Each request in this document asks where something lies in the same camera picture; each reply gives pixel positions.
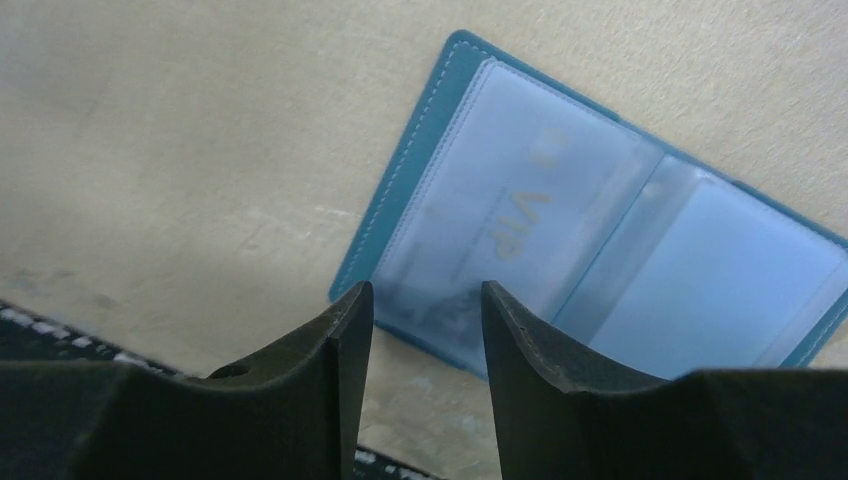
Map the VIP card in holder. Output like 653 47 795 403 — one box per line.
374 61 659 324

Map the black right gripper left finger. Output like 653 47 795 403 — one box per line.
1 282 373 479

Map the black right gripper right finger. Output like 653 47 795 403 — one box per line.
481 281 847 479

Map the blue leather card holder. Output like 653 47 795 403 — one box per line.
329 30 847 379

